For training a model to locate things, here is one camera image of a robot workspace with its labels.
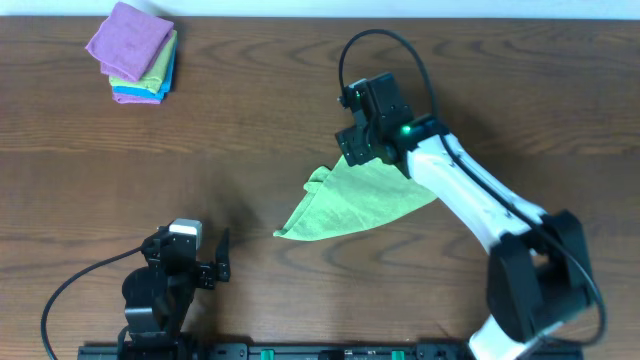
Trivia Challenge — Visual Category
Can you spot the green microfiber cloth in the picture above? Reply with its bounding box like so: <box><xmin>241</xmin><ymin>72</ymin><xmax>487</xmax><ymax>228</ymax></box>
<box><xmin>273</xmin><ymin>157</ymin><xmax>437</xmax><ymax>241</ymax></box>

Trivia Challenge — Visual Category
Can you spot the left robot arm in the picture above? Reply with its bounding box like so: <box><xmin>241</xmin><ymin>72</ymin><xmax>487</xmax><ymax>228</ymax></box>
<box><xmin>116</xmin><ymin>226</ymin><xmax>231</xmax><ymax>360</ymax></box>

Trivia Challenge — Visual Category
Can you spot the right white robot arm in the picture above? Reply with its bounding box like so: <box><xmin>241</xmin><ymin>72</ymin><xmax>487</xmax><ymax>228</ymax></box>
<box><xmin>336</xmin><ymin>116</ymin><xmax>607</xmax><ymax>359</ymax></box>

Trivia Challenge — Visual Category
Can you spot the purple folded cloth at bottom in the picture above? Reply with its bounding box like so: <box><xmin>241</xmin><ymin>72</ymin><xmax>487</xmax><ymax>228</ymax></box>
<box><xmin>112</xmin><ymin>92</ymin><xmax>162</xmax><ymax>105</ymax></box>

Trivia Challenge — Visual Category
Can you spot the purple folded cloth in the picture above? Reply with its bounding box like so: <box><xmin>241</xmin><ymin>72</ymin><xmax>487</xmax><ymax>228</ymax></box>
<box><xmin>85</xmin><ymin>2</ymin><xmax>174</xmax><ymax>82</ymax></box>
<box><xmin>112</xmin><ymin>92</ymin><xmax>162</xmax><ymax>105</ymax></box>

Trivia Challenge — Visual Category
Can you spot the blue folded cloth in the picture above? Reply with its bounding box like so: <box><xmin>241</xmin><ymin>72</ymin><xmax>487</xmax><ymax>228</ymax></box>
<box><xmin>109</xmin><ymin>48</ymin><xmax>176</xmax><ymax>104</ymax></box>

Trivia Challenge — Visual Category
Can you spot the light green folded cloth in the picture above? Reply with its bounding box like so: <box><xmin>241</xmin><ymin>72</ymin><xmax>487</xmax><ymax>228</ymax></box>
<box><xmin>109</xmin><ymin>30</ymin><xmax>177</xmax><ymax>99</ymax></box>

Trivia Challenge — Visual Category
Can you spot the purple folded cloth on top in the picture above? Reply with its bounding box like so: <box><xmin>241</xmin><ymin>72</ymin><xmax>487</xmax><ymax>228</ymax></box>
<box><xmin>85</xmin><ymin>2</ymin><xmax>174</xmax><ymax>82</ymax></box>

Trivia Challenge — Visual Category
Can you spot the left black cable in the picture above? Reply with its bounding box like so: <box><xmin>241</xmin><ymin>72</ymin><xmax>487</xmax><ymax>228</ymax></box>
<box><xmin>40</xmin><ymin>245</ymin><xmax>146</xmax><ymax>360</ymax></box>

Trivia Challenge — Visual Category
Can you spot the black cable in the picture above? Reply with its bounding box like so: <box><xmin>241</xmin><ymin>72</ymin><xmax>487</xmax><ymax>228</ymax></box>
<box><xmin>40</xmin><ymin>245</ymin><xmax>146</xmax><ymax>360</ymax></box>
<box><xmin>337</xmin><ymin>28</ymin><xmax>608</xmax><ymax>346</ymax></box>

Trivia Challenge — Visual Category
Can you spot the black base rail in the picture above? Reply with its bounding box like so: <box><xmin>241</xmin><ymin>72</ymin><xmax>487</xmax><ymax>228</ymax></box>
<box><xmin>77</xmin><ymin>341</ymin><xmax>585</xmax><ymax>360</ymax></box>

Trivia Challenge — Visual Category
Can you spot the right black cable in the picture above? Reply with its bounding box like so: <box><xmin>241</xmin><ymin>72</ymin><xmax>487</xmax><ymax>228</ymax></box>
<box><xmin>337</xmin><ymin>28</ymin><xmax>608</xmax><ymax>346</ymax></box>

